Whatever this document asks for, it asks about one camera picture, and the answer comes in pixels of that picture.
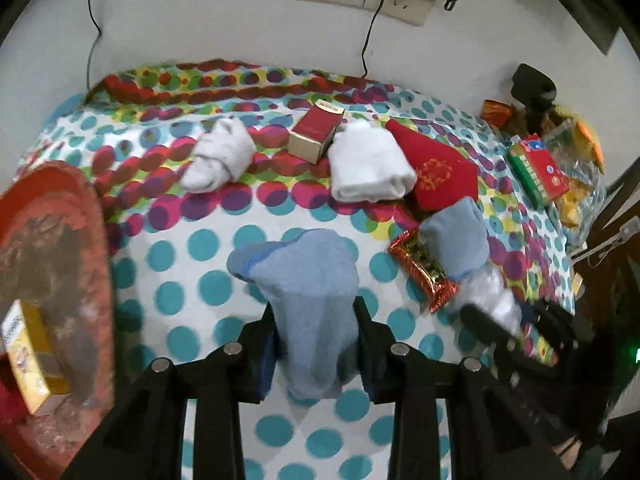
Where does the light blue sock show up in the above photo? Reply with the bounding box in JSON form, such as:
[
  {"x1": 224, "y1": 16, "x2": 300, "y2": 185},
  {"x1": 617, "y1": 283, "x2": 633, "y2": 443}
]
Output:
[
  {"x1": 227, "y1": 229, "x2": 359, "y2": 399},
  {"x1": 419, "y1": 197, "x2": 489, "y2": 281}
]

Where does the white crumpled plastic wrap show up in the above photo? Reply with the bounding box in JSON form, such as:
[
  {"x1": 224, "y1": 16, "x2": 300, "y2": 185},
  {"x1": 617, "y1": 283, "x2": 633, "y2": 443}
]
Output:
[{"x1": 450, "y1": 263, "x2": 523, "y2": 338}]

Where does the red gold snack packet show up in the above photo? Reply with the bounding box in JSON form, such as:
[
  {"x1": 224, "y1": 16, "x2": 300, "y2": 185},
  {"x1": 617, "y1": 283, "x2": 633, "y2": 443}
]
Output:
[{"x1": 387, "y1": 229, "x2": 459, "y2": 314}]

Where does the yellow small box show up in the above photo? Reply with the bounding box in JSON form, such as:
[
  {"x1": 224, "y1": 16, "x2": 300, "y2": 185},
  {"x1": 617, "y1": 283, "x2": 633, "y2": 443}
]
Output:
[{"x1": 1, "y1": 299, "x2": 70, "y2": 417}]

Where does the red round metal tray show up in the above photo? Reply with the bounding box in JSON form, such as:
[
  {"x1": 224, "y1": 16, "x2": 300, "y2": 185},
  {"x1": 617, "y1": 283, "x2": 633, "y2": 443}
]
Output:
[{"x1": 1, "y1": 162, "x2": 115, "y2": 479}]

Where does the red green card box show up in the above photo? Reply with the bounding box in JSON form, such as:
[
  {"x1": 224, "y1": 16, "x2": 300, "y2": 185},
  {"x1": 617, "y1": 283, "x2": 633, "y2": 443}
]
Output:
[{"x1": 506, "y1": 134, "x2": 570, "y2": 209}]

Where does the clear bag of snacks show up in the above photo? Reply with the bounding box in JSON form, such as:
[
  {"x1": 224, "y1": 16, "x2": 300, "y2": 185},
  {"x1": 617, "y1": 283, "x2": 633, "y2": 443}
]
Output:
[{"x1": 542, "y1": 105, "x2": 606, "y2": 250}]

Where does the red sock gold print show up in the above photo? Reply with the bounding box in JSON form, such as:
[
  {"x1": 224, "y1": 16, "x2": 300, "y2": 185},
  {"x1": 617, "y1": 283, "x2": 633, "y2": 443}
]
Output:
[{"x1": 385, "y1": 119, "x2": 478, "y2": 212}]

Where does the polka dot tablecloth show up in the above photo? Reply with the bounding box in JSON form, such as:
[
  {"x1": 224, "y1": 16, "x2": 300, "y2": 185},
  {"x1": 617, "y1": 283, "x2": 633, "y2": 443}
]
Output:
[{"x1": 19, "y1": 58, "x2": 576, "y2": 480}]

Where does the orange snack packet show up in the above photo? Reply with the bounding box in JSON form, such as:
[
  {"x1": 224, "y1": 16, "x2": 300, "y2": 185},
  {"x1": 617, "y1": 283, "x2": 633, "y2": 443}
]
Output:
[{"x1": 480, "y1": 100, "x2": 516, "y2": 130}]

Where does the black device on table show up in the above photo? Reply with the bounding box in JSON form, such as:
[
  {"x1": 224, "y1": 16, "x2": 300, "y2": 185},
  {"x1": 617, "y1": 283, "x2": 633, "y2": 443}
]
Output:
[{"x1": 511, "y1": 63, "x2": 558, "y2": 114}]

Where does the white folded sock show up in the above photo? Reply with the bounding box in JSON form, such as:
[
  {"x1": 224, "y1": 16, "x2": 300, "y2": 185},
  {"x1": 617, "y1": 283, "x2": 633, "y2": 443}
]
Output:
[{"x1": 328, "y1": 119, "x2": 418, "y2": 203}]

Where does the white rolled sock left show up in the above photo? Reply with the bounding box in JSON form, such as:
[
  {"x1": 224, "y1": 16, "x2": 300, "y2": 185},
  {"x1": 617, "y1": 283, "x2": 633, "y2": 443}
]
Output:
[{"x1": 180, "y1": 117, "x2": 256, "y2": 193}]

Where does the red and tan small box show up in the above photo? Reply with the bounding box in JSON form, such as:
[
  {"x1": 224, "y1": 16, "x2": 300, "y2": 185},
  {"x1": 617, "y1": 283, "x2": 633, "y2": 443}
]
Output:
[{"x1": 288, "y1": 100, "x2": 345, "y2": 165}]

